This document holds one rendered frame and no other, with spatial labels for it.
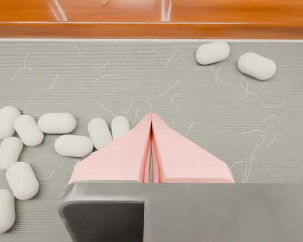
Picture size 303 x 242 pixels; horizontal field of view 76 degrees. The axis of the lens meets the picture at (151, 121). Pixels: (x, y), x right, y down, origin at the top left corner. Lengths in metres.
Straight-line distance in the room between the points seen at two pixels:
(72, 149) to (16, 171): 0.05
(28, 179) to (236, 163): 0.20
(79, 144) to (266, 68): 0.20
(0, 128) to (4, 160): 0.03
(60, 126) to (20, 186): 0.06
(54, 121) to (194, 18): 0.17
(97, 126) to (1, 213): 0.11
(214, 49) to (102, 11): 0.12
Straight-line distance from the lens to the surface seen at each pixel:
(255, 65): 0.23
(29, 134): 0.21
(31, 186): 0.21
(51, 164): 0.22
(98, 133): 0.19
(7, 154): 0.22
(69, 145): 0.19
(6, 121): 0.23
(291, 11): 0.28
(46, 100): 0.24
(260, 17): 0.26
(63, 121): 0.20
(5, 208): 0.22
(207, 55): 0.22
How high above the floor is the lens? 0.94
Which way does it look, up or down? 77 degrees down
